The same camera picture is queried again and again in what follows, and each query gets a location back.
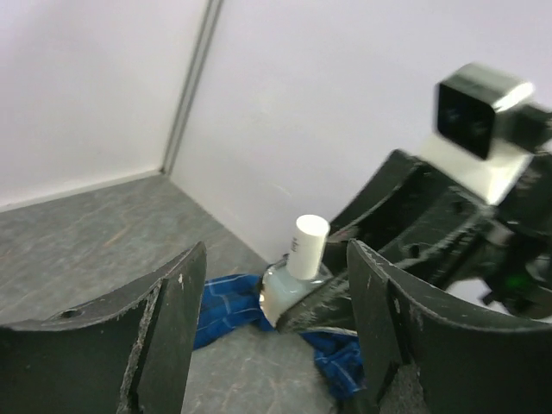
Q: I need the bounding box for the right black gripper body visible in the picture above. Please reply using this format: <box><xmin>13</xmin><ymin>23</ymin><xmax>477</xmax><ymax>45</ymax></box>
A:
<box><xmin>435</xmin><ymin>147</ymin><xmax>551</xmax><ymax>319</ymax></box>

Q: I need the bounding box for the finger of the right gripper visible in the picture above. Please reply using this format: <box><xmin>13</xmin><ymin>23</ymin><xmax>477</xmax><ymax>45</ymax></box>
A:
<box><xmin>276</xmin><ymin>185</ymin><xmax>491</xmax><ymax>333</ymax></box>
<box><xmin>328</xmin><ymin>150</ymin><xmax>436</xmax><ymax>246</ymax></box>

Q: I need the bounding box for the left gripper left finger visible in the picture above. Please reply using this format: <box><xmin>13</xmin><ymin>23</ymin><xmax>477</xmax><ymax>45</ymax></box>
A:
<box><xmin>1</xmin><ymin>243</ymin><xmax>206</xmax><ymax>413</ymax></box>

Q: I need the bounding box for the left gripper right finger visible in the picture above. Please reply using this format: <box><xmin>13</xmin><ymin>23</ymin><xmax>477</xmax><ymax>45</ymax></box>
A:
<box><xmin>346</xmin><ymin>239</ymin><xmax>552</xmax><ymax>414</ymax></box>

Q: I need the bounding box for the nail polish bottle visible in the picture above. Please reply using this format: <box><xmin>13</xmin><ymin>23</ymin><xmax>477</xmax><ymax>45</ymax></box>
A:
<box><xmin>259</xmin><ymin>255</ymin><xmax>333</xmax><ymax>328</ymax></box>

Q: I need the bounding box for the white nail polish cap brush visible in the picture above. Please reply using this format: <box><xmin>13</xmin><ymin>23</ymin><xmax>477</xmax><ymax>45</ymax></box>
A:
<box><xmin>286</xmin><ymin>215</ymin><xmax>330</xmax><ymax>280</ymax></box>

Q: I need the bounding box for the blue plaid cloth pile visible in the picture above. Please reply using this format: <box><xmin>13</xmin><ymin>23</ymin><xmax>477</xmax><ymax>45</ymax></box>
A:
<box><xmin>191</xmin><ymin>272</ymin><xmax>366</xmax><ymax>402</ymax></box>

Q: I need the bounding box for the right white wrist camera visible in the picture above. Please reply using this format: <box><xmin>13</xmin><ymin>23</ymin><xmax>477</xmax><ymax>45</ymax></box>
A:
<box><xmin>419</xmin><ymin>62</ymin><xmax>551</xmax><ymax>205</ymax></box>

